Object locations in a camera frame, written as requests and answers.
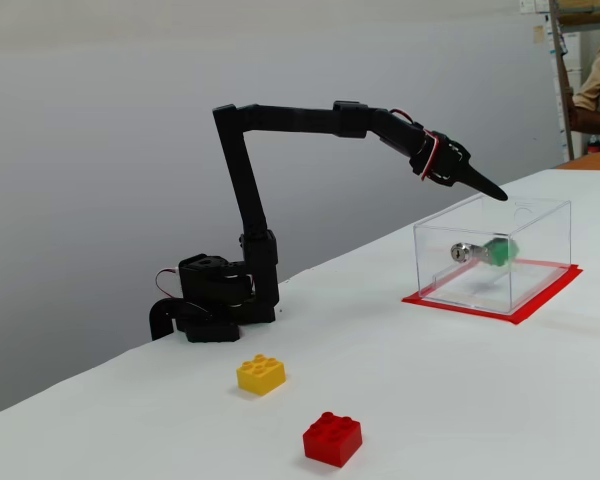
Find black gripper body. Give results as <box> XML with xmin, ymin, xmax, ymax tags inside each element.
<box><xmin>428</xmin><ymin>131</ymin><xmax>477</xmax><ymax>188</ymax></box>

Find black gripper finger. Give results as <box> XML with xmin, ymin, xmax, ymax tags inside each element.
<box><xmin>462</xmin><ymin>160</ymin><xmax>510</xmax><ymax>203</ymax></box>
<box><xmin>444</xmin><ymin>169</ymin><xmax>485</xmax><ymax>192</ymax></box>

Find green lego brick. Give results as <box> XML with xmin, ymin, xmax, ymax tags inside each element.
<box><xmin>479</xmin><ymin>236</ymin><xmax>522</xmax><ymax>270</ymax></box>

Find bare person forearm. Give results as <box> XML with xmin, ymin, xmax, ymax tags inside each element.
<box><xmin>569</xmin><ymin>92</ymin><xmax>600</xmax><ymax>136</ymax></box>

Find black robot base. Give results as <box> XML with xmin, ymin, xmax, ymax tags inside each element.
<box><xmin>174</xmin><ymin>253</ymin><xmax>256</xmax><ymax>344</ymax></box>

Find transparent plastic box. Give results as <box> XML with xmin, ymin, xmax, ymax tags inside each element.
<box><xmin>412</xmin><ymin>194</ymin><xmax>573</xmax><ymax>316</ymax></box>

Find silver box lock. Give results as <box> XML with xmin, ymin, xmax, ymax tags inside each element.
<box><xmin>448</xmin><ymin>241</ymin><xmax>486</xmax><ymax>264</ymax></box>

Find yellow lego brick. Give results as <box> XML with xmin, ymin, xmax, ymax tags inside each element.
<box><xmin>235</xmin><ymin>353</ymin><xmax>288</xmax><ymax>398</ymax></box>

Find red lego brick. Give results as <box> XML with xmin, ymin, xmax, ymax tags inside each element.
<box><xmin>301</xmin><ymin>410</ymin><xmax>364</xmax><ymax>469</ymax></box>

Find orange wooden tabletop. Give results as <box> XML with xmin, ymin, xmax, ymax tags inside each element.
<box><xmin>553</xmin><ymin>149</ymin><xmax>600</xmax><ymax>172</ymax></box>

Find red tape square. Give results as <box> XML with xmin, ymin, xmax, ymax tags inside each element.
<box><xmin>400</xmin><ymin>254</ymin><xmax>584</xmax><ymax>328</ymax></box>

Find black table clamp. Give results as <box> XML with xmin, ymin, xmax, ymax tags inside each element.
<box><xmin>148</xmin><ymin>298</ymin><xmax>182</xmax><ymax>342</ymax></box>

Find red white gripper cable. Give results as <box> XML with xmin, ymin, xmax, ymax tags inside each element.
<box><xmin>388</xmin><ymin>106</ymin><xmax>447</xmax><ymax>182</ymax></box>

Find metal shelf post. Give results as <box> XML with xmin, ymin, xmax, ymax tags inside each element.
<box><xmin>548</xmin><ymin>0</ymin><xmax>577</xmax><ymax>162</ymax></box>

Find red white base cable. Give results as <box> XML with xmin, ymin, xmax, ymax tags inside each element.
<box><xmin>154</xmin><ymin>268</ymin><xmax>182</xmax><ymax>302</ymax></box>

